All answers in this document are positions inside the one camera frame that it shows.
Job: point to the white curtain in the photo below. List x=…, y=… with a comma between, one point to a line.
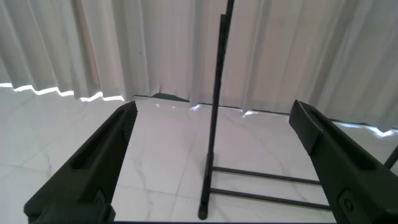
x=280, y=46

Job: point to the black clothes rack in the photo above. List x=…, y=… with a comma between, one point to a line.
x=218, y=93

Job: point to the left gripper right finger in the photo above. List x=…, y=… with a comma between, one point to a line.
x=335, y=174

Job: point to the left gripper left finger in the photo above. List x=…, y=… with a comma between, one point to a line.
x=62, y=199

